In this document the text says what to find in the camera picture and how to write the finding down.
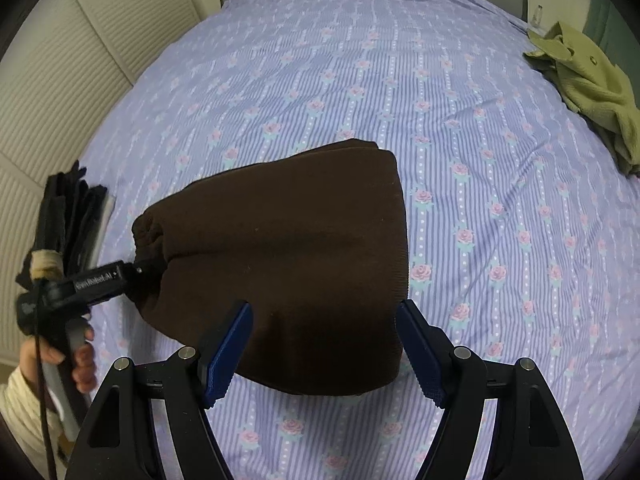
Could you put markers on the stack of black folded clothes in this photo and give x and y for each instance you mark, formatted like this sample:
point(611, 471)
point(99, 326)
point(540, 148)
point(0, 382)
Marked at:
point(65, 220)

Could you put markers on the green curtain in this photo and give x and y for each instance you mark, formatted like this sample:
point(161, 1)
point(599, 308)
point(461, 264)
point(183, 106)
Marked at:
point(612, 20)

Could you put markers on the grey folded cloth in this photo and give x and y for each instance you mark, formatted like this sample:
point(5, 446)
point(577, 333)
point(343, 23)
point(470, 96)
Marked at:
point(106, 220)

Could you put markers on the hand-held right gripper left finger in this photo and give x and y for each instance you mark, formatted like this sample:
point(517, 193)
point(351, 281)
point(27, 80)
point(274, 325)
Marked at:
point(230, 355)

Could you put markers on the brown fleece pants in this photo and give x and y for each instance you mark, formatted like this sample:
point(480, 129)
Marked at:
point(290, 260)

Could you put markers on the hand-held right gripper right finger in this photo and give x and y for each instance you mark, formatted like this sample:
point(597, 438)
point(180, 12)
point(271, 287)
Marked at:
point(420, 355)

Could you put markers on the clear bottle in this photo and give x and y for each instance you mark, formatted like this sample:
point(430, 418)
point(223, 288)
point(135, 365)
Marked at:
point(537, 16)

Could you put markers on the person's left forearm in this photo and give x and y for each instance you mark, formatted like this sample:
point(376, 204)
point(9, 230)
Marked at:
point(20, 410)

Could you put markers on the purple floral duvet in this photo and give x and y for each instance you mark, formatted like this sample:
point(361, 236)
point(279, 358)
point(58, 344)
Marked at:
point(450, 160)

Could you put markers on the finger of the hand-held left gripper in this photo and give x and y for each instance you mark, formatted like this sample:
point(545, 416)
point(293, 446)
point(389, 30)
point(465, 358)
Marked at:
point(145, 272)

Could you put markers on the green fleece garment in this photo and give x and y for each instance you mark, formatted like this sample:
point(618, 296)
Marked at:
point(595, 85)

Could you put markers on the person's left hand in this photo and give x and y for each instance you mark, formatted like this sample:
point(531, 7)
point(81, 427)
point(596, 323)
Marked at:
point(82, 367)

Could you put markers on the white louvred wardrobe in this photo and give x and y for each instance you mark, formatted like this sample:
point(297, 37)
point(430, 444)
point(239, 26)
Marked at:
point(75, 85)

